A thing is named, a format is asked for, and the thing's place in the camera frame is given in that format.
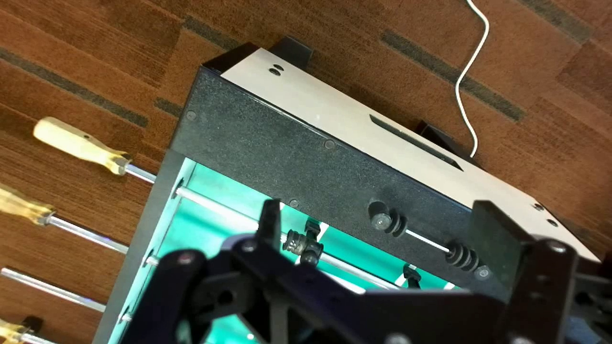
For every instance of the yellow three-man foosball rod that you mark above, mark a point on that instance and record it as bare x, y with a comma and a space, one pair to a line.
49, 289

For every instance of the wooden foosball table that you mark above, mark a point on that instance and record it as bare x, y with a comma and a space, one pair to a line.
267, 145

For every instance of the black bead score counter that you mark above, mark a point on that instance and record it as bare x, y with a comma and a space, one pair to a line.
390, 222

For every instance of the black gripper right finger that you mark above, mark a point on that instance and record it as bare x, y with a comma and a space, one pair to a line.
541, 287

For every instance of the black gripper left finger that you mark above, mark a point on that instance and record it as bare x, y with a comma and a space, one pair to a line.
181, 293

